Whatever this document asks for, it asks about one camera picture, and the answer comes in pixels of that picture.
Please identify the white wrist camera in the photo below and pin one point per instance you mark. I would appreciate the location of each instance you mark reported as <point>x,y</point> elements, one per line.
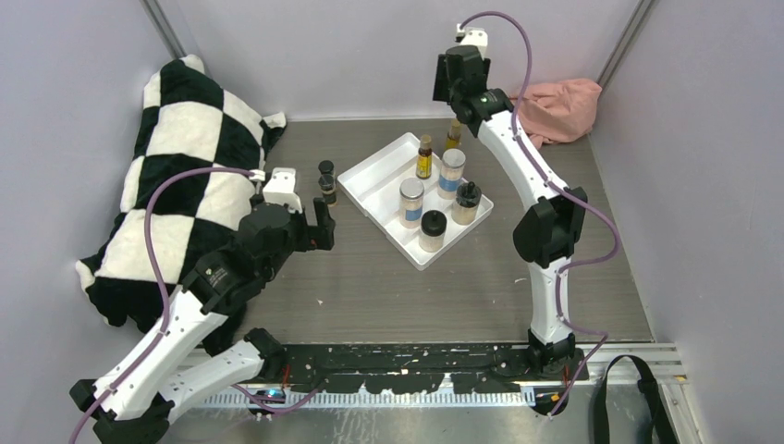
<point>278,187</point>
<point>472,36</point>

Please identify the yellow oil bottle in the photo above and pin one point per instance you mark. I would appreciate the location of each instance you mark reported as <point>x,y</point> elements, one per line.
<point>453,135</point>
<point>424,158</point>

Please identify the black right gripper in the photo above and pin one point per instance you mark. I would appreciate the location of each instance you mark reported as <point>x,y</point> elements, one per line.
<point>439,82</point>

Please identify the black cap jar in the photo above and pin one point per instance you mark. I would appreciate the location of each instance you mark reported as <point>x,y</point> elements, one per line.
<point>466,204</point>
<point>432,231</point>

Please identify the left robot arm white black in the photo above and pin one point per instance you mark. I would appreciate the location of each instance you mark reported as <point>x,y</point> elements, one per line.
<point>142,396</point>

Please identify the pink cloth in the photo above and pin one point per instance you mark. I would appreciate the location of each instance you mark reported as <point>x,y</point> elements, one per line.
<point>559,112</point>

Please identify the small dark bottle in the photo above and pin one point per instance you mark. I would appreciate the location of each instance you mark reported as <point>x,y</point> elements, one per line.
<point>326,168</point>
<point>328,187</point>

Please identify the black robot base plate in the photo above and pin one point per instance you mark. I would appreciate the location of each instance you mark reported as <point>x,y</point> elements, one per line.
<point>410,368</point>

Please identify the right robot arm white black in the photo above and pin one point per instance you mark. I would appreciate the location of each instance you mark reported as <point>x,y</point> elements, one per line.
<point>546,236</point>

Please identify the silver lid jar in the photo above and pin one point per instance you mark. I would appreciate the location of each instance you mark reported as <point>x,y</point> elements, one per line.
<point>411,192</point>
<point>450,173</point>

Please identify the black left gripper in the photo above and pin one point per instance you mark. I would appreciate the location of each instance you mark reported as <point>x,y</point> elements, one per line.
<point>318,236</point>

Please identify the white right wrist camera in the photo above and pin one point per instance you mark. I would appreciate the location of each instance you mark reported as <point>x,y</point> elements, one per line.
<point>472,36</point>

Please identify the white divided plastic tray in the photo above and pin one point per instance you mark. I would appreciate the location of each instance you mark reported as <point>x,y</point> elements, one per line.
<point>372,185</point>

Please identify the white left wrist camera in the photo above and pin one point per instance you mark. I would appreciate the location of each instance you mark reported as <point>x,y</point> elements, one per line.
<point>278,187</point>

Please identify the black white checkered blanket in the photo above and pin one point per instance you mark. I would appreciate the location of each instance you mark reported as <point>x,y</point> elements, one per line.
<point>184,193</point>

